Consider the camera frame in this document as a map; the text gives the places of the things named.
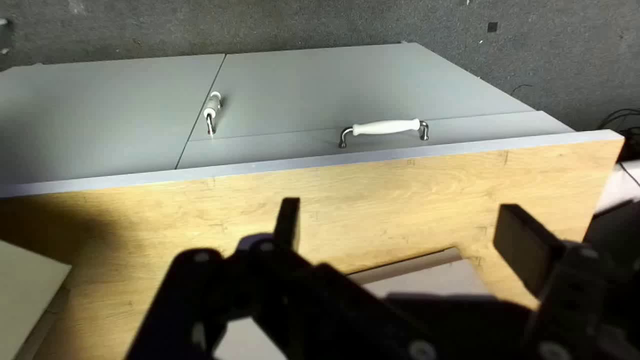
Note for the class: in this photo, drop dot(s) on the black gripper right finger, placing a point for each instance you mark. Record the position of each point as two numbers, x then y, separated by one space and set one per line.
526 247

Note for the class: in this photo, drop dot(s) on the wood-topped grey base cabinet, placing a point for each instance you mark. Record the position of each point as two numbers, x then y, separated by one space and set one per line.
400 192

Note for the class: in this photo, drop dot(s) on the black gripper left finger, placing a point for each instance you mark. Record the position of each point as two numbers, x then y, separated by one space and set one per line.
293 292

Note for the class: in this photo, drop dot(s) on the large beige filing cabinet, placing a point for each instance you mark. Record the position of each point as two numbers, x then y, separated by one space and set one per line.
27 301

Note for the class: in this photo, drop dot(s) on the white desk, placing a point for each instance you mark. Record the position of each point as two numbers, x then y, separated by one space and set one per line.
622 186

